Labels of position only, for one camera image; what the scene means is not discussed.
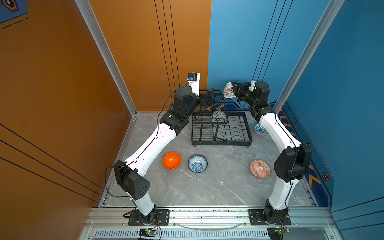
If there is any white lattice bowl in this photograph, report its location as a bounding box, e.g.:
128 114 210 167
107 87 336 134
223 82 236 99

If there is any green patterned bowl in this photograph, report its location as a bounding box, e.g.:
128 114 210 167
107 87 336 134
211 110 227 124

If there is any orange bowl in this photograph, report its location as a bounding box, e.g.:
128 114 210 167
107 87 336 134
163 152 182 170

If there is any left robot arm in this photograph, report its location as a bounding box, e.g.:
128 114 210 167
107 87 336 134
113 84 200 222

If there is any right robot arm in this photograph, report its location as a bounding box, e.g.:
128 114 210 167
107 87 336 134
224 81 312 224

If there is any blue triangle pattern bowl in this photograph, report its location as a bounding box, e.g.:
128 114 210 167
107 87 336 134
253 122 268 135

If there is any blue floral bowl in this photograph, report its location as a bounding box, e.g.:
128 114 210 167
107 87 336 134
188 155 208 173

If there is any red patterned bowl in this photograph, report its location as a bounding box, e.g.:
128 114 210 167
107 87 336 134
250 160 271 180

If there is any left green circuit board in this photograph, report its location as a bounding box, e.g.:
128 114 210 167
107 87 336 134
139 229 159 239

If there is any green circuit board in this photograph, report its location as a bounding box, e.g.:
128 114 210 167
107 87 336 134
267 227 291 240
139 229 159 239

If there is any right green circuit board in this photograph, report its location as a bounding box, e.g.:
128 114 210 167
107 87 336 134
267 227 291 240

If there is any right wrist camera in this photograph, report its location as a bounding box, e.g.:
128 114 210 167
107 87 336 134
249 81 256 92

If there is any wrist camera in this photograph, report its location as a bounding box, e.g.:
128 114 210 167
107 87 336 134
188 73 201 96
249 81 256 92

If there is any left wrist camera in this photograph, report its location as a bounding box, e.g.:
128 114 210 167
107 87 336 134
188 73 201 96

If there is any black wire dish rack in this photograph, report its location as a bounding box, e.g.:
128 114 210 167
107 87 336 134
191 90 253 148

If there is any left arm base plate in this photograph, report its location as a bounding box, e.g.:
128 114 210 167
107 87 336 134
128 208 170 226

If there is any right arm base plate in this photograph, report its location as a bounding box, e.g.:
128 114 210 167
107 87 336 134
248 209 292 226

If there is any aluminium front rail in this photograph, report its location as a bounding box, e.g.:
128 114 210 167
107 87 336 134
85 207 336 228

